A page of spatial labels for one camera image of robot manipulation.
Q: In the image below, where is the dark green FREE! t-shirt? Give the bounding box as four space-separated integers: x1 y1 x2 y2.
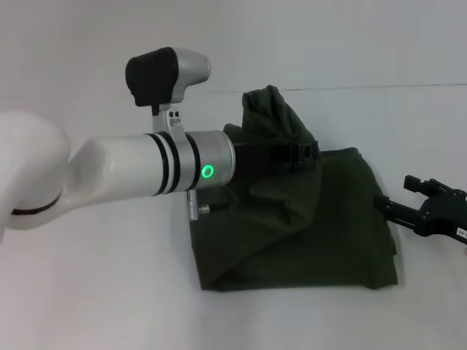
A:
189 85 399 292

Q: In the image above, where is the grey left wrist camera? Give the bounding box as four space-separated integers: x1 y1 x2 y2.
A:
125 46 213 142

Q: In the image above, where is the left arm connector cable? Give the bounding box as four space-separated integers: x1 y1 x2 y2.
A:
187 188 236 222

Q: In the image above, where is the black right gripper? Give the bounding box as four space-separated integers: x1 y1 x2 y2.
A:
374 174 467 244

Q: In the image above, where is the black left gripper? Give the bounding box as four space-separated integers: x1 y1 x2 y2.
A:
233 140 321 172

